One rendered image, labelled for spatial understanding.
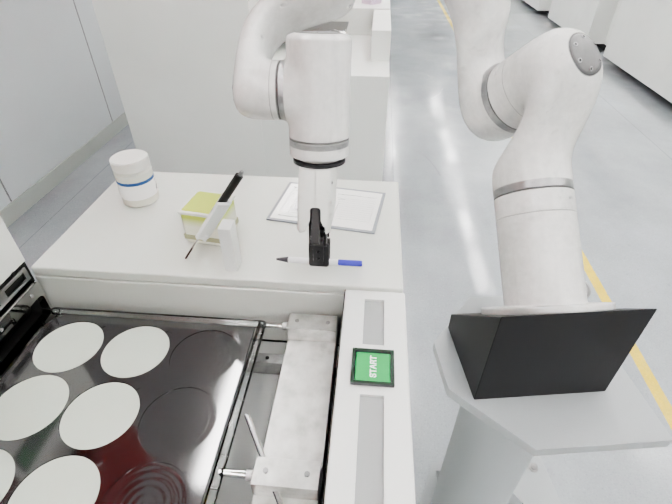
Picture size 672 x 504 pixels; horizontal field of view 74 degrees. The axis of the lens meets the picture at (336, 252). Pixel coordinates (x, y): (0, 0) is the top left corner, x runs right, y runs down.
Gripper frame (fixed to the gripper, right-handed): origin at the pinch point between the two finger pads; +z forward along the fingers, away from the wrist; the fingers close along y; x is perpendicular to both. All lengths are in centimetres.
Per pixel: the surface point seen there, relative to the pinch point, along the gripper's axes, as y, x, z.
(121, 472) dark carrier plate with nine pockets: 30.0, -20.6, 15.3
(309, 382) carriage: 13.8, 0.1, 14.7
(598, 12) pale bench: -565, 269, -35
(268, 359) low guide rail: 7.5, -7.7, 16.7
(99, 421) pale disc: 23.9, -26.7, 14.3
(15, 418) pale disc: 24.5, -38.0, 14.4
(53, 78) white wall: -222, -197, 7
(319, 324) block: 5.3, 0.6, 10.4
